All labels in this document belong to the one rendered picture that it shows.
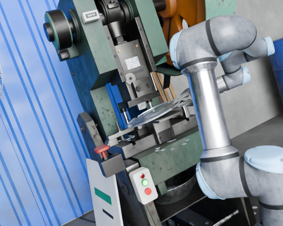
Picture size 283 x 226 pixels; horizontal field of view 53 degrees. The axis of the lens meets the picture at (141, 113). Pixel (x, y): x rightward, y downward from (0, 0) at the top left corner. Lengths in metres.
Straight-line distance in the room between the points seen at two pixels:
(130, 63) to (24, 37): 1.36
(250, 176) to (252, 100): 2.77
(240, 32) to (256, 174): 0.40
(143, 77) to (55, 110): 1.25
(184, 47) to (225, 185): 0.42
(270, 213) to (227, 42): 0.49
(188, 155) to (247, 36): 0.69
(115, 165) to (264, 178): 0.63
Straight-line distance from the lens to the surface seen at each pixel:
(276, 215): 0.88
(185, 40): 0.90
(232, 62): 1.28
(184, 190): 1.51
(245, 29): 0.91
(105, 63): 1.35
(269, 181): 0.83
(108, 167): 1.21
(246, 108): 3.51
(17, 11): 2.68
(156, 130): 1.37
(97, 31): 1.38
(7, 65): 2.57
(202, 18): 1.45
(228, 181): 0.85
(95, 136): 1.69
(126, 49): 1.45
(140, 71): 1.45
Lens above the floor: 0.98
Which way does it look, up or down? 7 degrees down
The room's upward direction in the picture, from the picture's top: 19 degrees counter-clockwise
